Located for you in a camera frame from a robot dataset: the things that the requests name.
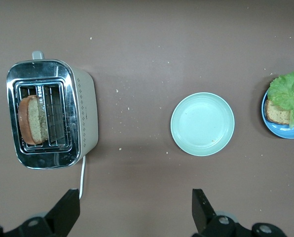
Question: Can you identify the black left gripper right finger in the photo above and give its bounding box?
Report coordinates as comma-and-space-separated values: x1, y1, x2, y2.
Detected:
192, 189, 290, 237

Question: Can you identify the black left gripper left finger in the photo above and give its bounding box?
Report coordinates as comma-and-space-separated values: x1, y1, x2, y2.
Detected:
0, 189, 81, 237

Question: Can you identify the green round plate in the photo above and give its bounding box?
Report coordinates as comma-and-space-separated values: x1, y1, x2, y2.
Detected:
170, 92, 235, 157

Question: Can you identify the green lettuce leaf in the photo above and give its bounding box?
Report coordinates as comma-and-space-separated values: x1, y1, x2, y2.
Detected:
267, 72, 294, 130

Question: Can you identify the blue round plate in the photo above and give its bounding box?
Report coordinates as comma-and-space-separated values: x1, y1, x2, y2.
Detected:
261, 74, 294, 139

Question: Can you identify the white toaster power cable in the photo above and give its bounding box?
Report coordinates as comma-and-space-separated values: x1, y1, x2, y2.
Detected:
78, 156, 87, 199

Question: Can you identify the beige chrome toaster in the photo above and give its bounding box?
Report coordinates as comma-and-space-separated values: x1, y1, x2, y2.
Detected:
6, 50, 99, 170

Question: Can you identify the brown bread slice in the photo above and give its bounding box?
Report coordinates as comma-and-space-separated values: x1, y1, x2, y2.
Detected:
18, 94, 49, 145
264, 98, 294, 127

